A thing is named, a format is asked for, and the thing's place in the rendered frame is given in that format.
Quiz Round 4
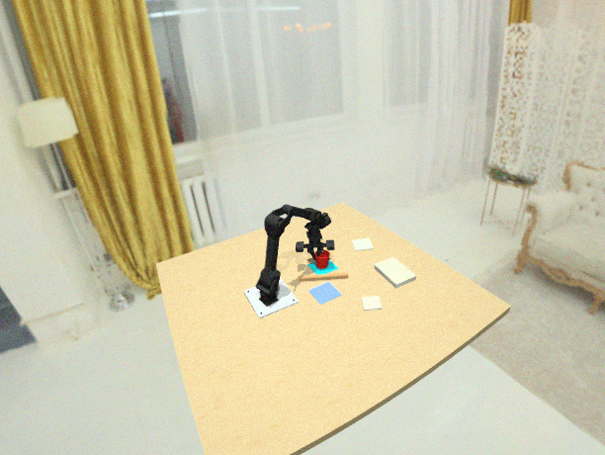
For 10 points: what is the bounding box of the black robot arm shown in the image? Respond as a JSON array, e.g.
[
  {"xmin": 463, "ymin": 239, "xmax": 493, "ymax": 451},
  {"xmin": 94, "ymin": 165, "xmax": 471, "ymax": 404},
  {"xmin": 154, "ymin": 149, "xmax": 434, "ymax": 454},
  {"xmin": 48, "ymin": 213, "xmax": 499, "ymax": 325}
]
[{"xmin": 256, "ymin": 205, "xmax": 331, "ymax": 307}]

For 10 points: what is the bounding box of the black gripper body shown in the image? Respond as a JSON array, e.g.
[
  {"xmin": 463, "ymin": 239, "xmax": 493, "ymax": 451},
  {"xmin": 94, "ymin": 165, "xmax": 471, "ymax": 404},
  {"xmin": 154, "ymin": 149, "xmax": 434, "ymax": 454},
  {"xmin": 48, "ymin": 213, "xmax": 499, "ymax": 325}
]
[{"xmin": 296, "ymin": 234, "xmax": 335, "ymax": 252}]

